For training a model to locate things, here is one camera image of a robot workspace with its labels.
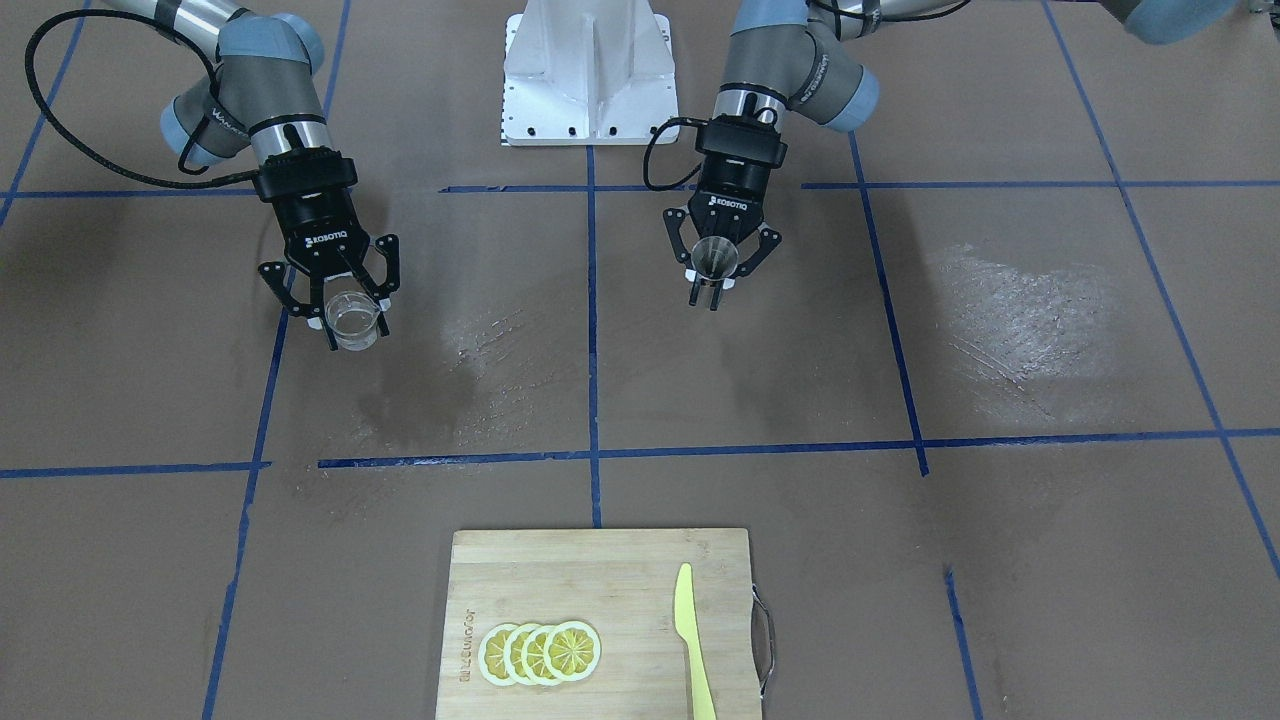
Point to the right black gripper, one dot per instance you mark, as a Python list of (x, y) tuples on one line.
[(322, 231)]

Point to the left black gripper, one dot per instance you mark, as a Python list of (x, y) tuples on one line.
[(729, 205)]

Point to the steel double jigger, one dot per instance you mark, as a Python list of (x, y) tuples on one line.
[(714, 259)]

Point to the clear glass beaker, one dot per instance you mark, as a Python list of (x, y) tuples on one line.
[(352, 318)]

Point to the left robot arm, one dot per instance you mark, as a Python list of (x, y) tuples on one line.
[(1046, 228)]

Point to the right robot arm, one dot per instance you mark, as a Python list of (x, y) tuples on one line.
[(262, 97)]

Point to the bamboo cutting board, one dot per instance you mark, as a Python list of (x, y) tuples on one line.
[(620, 581)]

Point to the yellow plastic knife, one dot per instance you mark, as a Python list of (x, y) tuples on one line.
[(686, 625)]

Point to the lemon slice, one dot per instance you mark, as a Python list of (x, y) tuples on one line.
[(532, 657), (493, 665), (572, 651), (514, 656)]

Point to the front lemon slice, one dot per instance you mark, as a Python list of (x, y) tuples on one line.
[(572, 651)]

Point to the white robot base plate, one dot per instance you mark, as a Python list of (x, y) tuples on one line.
[(587, 73)]

